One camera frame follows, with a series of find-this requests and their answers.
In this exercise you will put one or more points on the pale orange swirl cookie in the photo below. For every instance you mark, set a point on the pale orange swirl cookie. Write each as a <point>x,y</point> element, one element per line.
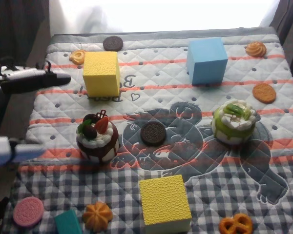
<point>256,49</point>

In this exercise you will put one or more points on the orange flower toy cookie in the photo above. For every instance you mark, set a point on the orange flower toy cookie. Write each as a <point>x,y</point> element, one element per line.
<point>97,216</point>

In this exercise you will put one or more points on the dark chocolate sandwich cookie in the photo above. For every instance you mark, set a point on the dark chocolate sandwich cookie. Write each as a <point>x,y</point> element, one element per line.
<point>153,134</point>
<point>113,44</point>

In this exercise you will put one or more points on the chocolate strawberry toy cake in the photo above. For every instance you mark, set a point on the chocolate strawberry toy cake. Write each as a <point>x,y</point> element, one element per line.
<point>97,143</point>

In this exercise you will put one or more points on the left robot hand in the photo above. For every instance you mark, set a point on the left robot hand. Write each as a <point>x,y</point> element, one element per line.
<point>27,79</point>

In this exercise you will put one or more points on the grey quilt with bear print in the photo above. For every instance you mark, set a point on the grey quilt with bear print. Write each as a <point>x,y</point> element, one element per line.
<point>161,158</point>

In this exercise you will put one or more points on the brown pretzel toy cookie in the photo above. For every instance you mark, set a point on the brown pretzel toy cookie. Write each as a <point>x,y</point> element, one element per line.
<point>230,225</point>

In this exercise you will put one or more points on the green cream toy cake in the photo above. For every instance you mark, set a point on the green cream toy cake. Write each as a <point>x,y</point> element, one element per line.
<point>233,124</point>

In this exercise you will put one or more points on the round tan toy biscuit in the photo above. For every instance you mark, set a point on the round tan toy biscuit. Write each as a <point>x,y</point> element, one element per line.
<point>264,93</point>

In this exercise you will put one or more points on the blue foam cube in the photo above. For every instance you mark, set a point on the blue foam cube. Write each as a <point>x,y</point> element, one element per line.
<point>206,63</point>

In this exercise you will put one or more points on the tall yellow foam cube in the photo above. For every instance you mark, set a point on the tall yellow foam cube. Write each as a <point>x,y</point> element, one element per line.
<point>101,73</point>

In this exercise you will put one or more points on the pink sandwich toy cookie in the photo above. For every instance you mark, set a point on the pink sandwich toy cookie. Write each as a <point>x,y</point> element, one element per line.
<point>28,212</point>

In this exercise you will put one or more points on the teal foam block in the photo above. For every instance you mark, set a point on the teal foam block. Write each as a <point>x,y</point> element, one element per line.
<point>68,223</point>

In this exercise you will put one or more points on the wide yellow foam cube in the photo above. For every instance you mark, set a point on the wide yellow foam cube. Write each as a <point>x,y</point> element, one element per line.
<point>164,202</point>

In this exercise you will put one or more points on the dark grey curtain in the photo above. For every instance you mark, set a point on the dark grey curtain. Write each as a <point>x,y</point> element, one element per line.
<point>291,29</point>
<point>17,26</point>

